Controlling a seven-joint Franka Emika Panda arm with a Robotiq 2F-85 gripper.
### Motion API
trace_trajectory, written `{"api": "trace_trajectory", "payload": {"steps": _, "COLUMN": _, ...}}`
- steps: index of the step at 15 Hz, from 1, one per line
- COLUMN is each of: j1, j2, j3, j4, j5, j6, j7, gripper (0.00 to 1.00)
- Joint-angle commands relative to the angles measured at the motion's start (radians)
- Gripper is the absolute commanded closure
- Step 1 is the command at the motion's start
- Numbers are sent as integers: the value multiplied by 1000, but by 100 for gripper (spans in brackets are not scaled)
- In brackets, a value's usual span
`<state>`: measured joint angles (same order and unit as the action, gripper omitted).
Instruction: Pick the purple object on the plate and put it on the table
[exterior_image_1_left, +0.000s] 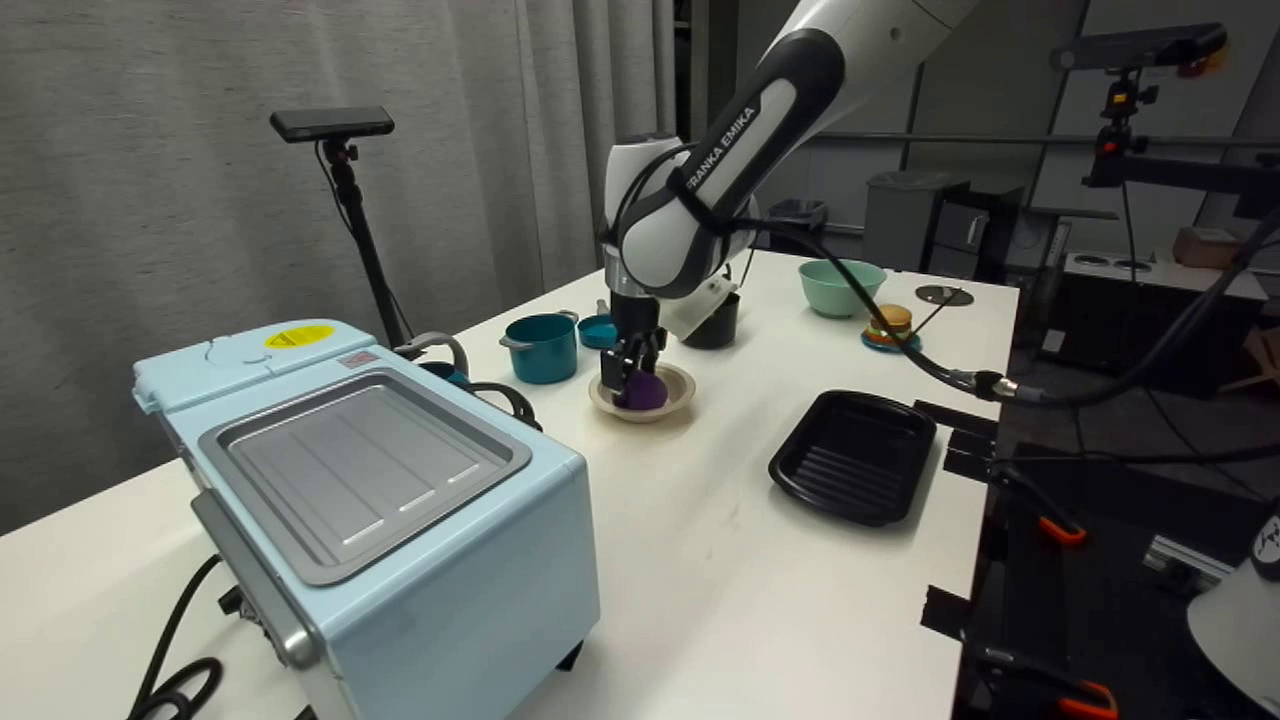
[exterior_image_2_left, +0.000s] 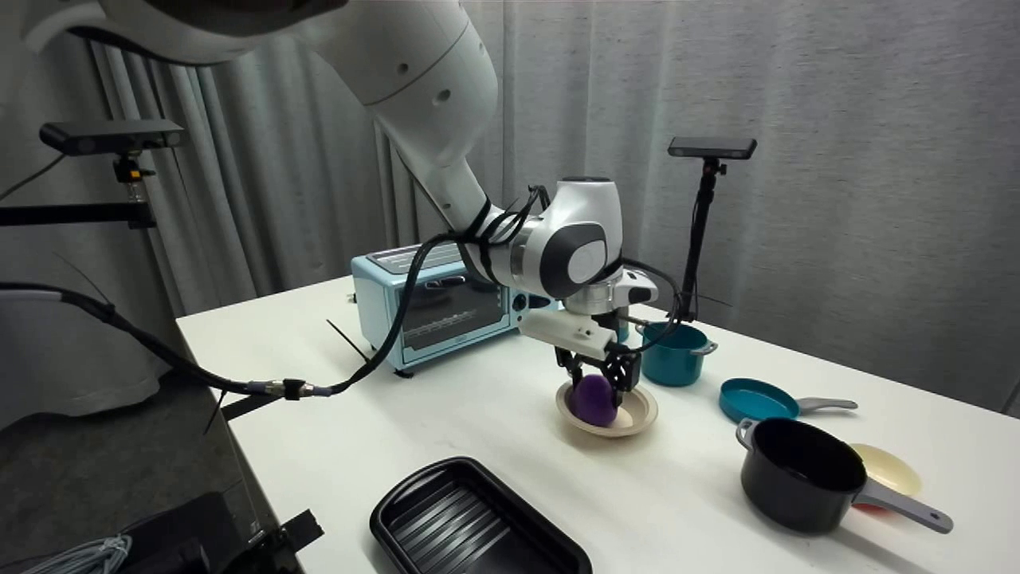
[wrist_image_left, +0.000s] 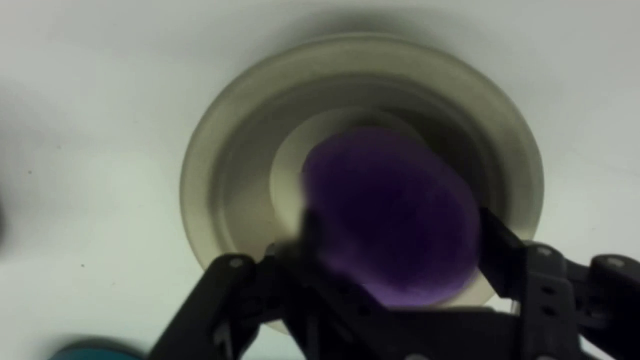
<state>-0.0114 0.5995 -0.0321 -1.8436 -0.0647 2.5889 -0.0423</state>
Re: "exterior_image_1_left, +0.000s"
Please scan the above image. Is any pinkish brown object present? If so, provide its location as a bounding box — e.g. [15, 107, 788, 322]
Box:
[1171, 221, 1257, 275]

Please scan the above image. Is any teal toy pot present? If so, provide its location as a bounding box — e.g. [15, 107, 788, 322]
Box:
[495, 306, 584, 387]

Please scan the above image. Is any black waste bin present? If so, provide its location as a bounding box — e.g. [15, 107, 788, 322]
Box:
[764, 194, 833, 254]

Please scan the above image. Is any grey cabinet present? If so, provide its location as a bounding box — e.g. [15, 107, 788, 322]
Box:
[861, 169, 1025, 283]

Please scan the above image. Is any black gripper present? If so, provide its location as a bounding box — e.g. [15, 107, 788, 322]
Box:
[597, 287, 673, 399]

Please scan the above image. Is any black camera stand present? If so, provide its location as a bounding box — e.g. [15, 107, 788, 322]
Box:
[1083, 67, 1164, 190]

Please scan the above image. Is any orange-handled black clamp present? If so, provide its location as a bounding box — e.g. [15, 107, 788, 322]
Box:
[978, 643, 1125, 720]
[992, 457, 1093, 552]

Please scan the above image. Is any teal round coaster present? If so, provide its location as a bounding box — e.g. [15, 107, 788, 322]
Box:
[857, 326, 925, 360]

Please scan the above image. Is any black bar camera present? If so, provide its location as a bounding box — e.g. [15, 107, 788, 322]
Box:
[270, 107, 402, 148]

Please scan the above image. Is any black camera tripod pole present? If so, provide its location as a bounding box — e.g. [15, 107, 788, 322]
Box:
[315, 135, 416, 350]

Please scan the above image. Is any small blue cup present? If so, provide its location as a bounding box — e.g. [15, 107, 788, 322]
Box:
[577, 312, 623, 350]

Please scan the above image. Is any black cable loop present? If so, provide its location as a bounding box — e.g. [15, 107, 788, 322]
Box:
[396, 326, 544, 433]

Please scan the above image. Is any light blue toaster oven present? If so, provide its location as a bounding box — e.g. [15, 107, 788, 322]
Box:
[128, 316, 603, 720]

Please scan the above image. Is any purple round object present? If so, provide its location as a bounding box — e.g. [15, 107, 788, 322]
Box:
[618, 373, 673, 410]

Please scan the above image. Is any black oven power cable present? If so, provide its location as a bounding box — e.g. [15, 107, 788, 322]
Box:
[126, 552, 232, 720]

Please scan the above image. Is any mint green bowl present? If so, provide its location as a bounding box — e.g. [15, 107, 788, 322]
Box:
[797, 254, 894, 318]

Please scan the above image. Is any grey curtain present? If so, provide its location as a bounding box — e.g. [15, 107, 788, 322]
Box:
[0, 0, 679, 536]

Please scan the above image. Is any black grill pan tray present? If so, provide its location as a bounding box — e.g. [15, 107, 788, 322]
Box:
[764, 387, 941, 529]

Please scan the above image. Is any beige round plate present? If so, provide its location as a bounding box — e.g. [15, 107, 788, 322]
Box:
[590, 360, 700, 426]

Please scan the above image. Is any toy burger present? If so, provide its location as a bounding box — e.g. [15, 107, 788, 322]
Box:
[870, 299, 920, 346]

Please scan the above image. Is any black low shelf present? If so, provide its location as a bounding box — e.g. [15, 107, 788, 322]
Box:
[1044, 253, 1271, 396]

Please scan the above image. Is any white rounded device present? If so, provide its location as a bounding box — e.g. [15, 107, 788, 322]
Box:
[1185, 511, 1280, 714]

